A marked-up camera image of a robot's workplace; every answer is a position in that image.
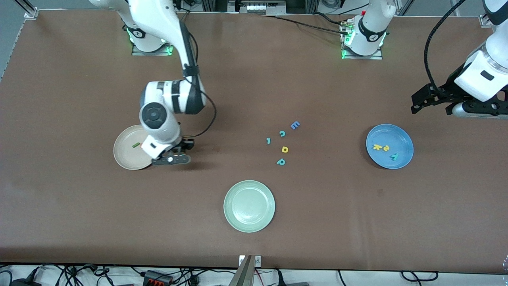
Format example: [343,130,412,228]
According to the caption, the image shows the black cable on table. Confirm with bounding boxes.
[262,14,352,36]
[312,12,346,26]

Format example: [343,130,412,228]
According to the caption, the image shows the black orange power strip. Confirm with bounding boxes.
[142,270,173,286]

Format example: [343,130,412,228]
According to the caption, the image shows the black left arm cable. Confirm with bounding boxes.
[423,0,467,96]

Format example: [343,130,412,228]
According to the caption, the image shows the grey electronics box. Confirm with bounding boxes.
[227,0,287,15]

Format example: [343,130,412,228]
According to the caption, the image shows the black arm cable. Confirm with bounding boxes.
[175,18,217,139]
[423,0,467,96]

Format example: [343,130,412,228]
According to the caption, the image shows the blue plate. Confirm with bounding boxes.
[366,124,414,170]

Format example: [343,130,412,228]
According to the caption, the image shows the black floor cable loop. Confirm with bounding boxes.
[400,271,439,282]

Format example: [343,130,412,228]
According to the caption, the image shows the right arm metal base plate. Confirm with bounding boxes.
[132,18,175,56]

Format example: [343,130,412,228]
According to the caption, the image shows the brown plate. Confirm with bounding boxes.
[113,124,159,171]

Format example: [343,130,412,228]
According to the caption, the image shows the aluminium camera post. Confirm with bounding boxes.
[229,255,253,286]

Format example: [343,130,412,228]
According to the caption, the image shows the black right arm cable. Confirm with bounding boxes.
[175,18,217,139]

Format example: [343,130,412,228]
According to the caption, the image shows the green plate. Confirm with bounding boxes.
[223,180,276,233]

